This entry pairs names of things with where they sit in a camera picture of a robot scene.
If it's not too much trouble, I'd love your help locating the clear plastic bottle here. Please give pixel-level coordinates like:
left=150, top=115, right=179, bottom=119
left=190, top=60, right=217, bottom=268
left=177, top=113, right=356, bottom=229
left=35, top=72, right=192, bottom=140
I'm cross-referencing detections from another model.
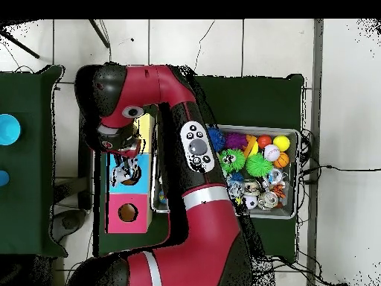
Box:
left=112, top=159, right=143, bottom=185

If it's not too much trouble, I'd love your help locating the wooden box with three holes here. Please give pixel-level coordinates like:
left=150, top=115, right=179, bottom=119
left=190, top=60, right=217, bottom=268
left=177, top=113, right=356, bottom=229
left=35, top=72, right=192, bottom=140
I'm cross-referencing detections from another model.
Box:
left=104, top=112, right=157, bottom=235

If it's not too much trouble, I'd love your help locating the clear mesh bin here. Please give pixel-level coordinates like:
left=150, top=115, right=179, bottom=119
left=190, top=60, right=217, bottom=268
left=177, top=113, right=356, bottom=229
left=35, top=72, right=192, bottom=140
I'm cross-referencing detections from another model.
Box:
left=151, top=124, right=301, bottom=220

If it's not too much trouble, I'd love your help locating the dark grey stand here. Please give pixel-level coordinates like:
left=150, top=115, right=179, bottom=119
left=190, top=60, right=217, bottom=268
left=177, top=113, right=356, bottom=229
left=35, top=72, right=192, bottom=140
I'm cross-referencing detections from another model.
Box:
left=52, top=104, right=95, bottom=245

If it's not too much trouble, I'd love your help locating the blue spiky ball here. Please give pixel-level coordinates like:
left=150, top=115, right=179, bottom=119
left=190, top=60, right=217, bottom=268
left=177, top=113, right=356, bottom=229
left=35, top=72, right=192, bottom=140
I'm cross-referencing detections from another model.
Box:
left=208, top=127, right=227, bottom=153

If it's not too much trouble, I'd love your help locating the green fuzzy ball with eyes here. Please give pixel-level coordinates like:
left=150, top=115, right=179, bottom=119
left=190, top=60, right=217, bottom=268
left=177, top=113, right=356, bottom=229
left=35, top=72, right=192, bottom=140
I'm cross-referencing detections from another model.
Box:
left=218, top=148, right=246, bottom=174

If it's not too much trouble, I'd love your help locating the dark green side table cloth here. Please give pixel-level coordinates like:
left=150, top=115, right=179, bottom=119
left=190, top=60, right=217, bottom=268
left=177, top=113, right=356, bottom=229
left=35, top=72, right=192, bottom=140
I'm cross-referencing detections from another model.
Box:
left=0, top=64, right=65, bottom=258

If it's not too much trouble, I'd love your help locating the black stand leg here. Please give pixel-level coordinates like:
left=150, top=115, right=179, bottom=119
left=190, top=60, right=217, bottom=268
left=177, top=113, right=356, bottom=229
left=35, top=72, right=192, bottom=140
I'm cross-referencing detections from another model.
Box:
left=89, top=19, right=112, bottom=48
left=0, top=26, right=42, bottom=60

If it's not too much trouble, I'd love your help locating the purple spiky ball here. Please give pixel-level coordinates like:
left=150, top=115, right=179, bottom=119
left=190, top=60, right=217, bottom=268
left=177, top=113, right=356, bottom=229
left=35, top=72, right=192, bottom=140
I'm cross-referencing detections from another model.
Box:
left=225, top=132, right=249, bottom=150

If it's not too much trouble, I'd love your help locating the blue round bowl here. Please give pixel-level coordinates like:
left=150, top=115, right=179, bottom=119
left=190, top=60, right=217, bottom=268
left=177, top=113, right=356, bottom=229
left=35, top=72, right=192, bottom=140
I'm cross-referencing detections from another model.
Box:
left=0, top=113, right=22, bottom=147

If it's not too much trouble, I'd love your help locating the green spiky ball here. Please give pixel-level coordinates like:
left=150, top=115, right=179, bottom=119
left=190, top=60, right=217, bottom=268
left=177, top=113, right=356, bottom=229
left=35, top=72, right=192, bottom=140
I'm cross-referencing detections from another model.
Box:
left=246, top=153, right=275, bottom=179

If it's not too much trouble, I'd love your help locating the small soccer ball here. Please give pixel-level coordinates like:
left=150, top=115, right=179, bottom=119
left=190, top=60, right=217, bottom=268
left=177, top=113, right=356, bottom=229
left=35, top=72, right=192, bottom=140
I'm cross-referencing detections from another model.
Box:
left=241, top=193, right=260, bottom=211

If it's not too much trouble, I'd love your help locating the red orange ball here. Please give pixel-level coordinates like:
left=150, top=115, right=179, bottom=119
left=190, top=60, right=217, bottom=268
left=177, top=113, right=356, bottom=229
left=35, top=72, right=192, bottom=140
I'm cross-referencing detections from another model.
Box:
left=257, top=134, right=273, bottom=150

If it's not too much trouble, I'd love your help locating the white baseball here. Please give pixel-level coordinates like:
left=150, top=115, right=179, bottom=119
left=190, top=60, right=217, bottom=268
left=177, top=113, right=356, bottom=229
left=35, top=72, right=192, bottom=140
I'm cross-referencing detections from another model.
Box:
left=263, top=144, right=281, bottom=162

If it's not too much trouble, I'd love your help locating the crushed metal can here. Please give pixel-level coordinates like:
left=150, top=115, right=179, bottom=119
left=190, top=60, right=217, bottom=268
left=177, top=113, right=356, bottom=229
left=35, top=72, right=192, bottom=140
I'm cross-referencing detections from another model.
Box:
left=258, top=190, right=280, bottom=211

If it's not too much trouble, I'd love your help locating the yellow ball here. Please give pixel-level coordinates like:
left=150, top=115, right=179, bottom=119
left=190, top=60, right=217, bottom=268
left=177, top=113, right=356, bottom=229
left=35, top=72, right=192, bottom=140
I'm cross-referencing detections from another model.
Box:
left=273, top=135, right=292, bottom=153

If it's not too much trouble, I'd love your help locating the small orange basketball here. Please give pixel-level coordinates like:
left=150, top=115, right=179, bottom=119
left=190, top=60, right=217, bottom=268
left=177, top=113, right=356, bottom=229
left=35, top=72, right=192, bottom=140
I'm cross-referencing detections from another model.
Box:
left=273, top=152, right=290, bottom=169

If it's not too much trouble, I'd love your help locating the black floor cable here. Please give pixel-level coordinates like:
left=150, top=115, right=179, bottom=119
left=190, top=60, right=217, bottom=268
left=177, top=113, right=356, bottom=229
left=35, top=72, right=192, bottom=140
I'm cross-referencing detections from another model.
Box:
left=299, top=162, right=381, bottom=179

